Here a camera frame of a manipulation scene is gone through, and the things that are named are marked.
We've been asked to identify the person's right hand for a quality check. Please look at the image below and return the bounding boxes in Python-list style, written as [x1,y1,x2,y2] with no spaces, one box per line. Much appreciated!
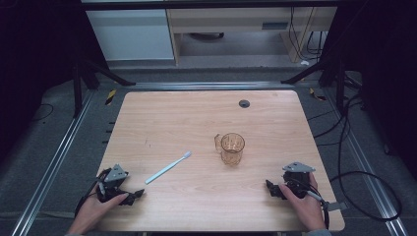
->
[277,171,328,232]

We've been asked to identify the grey cable tag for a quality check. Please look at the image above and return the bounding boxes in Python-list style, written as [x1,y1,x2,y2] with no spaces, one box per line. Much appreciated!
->
[327,202,348,212]

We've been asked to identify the thin black floor cable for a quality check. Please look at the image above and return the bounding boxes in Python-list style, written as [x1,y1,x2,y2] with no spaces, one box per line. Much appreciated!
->
[30,102,55,123]

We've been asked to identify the light blue toothbrush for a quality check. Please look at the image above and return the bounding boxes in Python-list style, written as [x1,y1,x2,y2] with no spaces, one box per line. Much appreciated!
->
[145,149,193,186]

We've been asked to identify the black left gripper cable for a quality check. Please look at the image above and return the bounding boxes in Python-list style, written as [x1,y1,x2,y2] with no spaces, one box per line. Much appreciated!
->
[74,167,112,218]

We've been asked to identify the aluminium floor rail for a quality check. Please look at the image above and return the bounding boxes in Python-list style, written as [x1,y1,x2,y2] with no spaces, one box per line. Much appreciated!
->
[9,89,96,236]
[323,88,411,236]
[126,81,296,92]

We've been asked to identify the black metal stand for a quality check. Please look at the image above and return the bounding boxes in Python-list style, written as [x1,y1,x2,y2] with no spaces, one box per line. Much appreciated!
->
[280,48,362,116]
[71,57,137,119]

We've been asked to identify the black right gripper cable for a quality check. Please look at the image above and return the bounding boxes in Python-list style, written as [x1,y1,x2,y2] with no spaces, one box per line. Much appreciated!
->
[294,178,330,230]

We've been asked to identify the black hanging cables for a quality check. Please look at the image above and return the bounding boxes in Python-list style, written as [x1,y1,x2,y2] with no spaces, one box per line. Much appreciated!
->
[288,7,328,63]

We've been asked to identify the white cabinet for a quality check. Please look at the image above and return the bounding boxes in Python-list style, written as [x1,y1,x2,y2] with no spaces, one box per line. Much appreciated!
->
[85,8,175,62]

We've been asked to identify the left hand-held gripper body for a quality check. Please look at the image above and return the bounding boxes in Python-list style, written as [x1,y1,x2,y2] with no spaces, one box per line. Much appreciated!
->
[95,163,131,204]

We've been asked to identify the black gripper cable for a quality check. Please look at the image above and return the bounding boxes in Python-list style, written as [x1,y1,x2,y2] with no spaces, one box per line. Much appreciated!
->
[294,178,330,230]
[74,167,112,218]

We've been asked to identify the yellow black tape strip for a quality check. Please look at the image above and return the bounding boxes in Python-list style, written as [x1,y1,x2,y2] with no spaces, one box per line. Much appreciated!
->
[104,88,118,106]
[308,87,328,102]

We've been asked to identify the black floor cable loop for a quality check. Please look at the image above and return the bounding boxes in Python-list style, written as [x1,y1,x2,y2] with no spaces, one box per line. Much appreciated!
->
[328,92,403,222]

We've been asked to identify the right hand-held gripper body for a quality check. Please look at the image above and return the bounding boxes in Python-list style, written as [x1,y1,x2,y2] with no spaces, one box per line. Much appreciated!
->
[280,161,318,200]

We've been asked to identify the person's left hand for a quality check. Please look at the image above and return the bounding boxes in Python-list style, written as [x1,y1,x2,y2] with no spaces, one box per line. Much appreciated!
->
[67,192,131,236]

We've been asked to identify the clear amber plastic cup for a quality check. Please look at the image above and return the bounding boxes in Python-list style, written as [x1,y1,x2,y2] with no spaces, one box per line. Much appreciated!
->
[213,132,247,166]

